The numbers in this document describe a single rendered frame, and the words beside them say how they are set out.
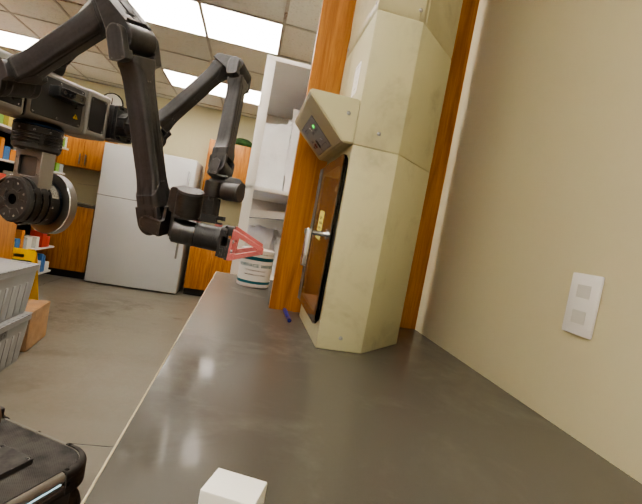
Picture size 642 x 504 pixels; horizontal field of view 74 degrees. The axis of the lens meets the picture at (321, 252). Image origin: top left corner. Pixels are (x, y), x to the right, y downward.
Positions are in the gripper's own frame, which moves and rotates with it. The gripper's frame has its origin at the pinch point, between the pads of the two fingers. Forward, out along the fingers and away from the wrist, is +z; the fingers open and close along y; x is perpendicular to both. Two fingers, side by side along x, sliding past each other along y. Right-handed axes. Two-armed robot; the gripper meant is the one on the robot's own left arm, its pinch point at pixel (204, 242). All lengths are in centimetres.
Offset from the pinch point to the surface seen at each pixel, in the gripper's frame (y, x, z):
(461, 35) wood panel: 69, -10, -79
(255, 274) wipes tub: 18.7, 24.8, 10.8
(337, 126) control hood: 28, -46, -33
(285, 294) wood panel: 27.1, -8.7, 11.5
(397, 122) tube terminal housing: 41, -46, -37
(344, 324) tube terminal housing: 37, -46, 11
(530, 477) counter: 52, -93, 18
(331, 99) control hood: 25, -46, -39
